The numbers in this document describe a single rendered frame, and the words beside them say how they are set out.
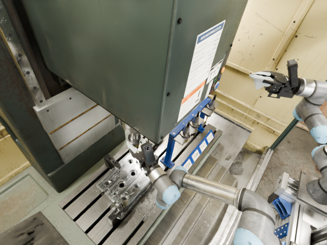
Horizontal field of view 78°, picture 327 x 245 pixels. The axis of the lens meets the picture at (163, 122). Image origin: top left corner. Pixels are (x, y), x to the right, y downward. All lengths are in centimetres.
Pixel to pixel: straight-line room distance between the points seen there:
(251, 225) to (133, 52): 69
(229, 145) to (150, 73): 145
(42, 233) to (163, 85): 135
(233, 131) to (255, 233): 121
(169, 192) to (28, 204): 122
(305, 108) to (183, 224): 98
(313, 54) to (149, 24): 123
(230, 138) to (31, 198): 166
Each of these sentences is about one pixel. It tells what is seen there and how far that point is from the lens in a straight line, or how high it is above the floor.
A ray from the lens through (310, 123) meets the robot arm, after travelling 104.
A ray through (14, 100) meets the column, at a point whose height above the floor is 149.
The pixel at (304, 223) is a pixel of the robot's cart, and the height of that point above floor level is 95.
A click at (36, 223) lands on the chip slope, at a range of 169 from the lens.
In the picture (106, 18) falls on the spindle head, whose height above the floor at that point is 194.
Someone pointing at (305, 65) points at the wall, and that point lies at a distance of 158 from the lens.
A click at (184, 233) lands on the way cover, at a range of 147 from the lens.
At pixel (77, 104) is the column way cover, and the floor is 133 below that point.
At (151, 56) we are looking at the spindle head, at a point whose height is 190.
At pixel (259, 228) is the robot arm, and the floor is 142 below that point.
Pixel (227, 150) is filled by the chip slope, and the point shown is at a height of 75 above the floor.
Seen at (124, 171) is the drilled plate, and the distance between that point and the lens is 132.
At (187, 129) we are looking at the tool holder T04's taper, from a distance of 117.
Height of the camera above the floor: 214
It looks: 47 degrees down
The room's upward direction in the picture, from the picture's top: 8 degrees clockwise
